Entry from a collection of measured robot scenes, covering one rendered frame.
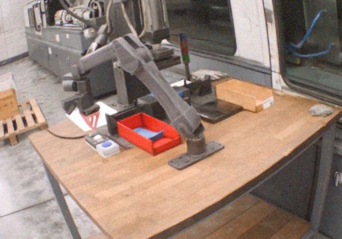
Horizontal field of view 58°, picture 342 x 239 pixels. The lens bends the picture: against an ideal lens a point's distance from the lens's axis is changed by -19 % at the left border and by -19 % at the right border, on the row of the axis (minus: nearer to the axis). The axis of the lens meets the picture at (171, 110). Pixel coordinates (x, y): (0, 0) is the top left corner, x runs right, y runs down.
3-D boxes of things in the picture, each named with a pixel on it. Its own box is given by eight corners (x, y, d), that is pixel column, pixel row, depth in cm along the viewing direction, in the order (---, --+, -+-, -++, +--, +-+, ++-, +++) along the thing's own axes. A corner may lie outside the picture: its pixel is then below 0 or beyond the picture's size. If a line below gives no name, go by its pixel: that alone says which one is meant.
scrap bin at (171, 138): (153, 156, 128) (151, 141, 126) (119, 135, 147) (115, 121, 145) (182, 144, 134) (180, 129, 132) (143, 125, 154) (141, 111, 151)
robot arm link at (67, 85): (61, 95, 136) (55, 66, 132) (73, 87, 143) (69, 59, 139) (81, 96, 131) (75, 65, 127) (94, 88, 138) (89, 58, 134)
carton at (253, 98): (256, 115, 150) (255, 97, 147) (216, 101, 170) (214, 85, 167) (273, 105, 157) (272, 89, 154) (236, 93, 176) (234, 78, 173)
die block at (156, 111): (153, 123, 155) (150, 105, 152) (140, 117, 163) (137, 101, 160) (192, 107, 165) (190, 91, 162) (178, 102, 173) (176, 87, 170)
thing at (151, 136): (150, 145, 136) (149, 137, 135) (125, 134, 147) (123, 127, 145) (164, 137, 140) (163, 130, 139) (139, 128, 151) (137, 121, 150)
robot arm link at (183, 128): (176, 123, 117) (192, 125, 115) (187, 112, 125) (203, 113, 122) (178, 141, 120) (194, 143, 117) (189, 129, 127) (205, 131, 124)
